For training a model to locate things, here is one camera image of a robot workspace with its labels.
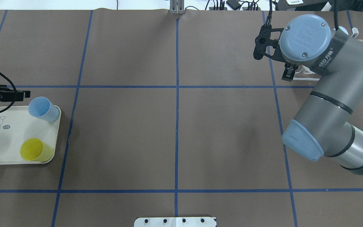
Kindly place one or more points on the brown paper table cover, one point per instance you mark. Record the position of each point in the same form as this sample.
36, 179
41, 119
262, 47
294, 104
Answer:
163, 115

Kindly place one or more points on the white wire cup rack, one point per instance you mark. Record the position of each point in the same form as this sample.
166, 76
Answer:
305, 74

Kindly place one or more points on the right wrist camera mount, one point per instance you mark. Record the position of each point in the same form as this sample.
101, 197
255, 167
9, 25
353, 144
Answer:
263, 41

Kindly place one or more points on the yellow plastic cup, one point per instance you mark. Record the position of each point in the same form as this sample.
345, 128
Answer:
35, 149

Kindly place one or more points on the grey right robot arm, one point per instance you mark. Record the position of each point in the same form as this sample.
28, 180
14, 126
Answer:
320, 127

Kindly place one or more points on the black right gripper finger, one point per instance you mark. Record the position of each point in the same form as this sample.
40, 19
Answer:
289, 72

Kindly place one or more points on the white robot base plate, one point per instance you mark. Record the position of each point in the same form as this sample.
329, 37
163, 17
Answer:
175, 222

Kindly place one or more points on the cream plastic tray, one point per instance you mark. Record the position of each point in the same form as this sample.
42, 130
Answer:
17, 126

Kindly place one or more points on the grey aluminium frame post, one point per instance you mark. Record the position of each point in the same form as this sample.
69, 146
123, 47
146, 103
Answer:
177, 7

